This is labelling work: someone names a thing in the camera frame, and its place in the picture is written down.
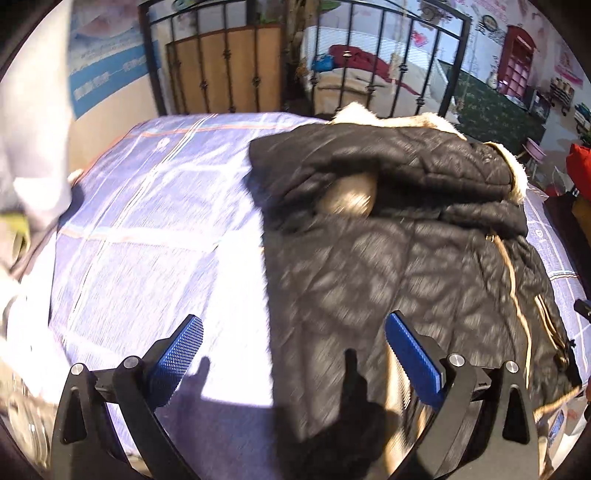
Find pink stool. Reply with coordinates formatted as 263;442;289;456
522;137;546;181

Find black metal bed frame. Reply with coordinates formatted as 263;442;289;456
139;0;474;118

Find red jacket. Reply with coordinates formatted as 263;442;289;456
567;143;591;199

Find wall poster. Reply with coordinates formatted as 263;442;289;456
67;0;155;118

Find wooden board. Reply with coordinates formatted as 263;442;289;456
165;25;284;115

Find blue plaid bedsheet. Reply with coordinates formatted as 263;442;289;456
9;112;591;462

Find red cloth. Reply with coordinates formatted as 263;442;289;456
329;44;398;81

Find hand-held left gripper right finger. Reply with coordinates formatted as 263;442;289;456
385;311;541;480

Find mustard folded cloth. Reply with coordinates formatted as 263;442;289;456
571;196;591;232

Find yellow-green cloth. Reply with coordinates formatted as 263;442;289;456
0;210;31;259

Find red shelf cabinet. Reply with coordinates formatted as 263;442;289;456
496;25;539;100

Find black quilted jacket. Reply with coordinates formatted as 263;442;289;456
249;102;583;480

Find white hanging garments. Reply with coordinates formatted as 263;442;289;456
0;0;77;287

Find green patterned cloth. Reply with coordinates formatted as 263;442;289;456
438;60;548;153

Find black folded cloth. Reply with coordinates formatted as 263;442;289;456
545;189;578;241

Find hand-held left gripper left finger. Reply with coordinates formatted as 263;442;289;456
50;315;205;480

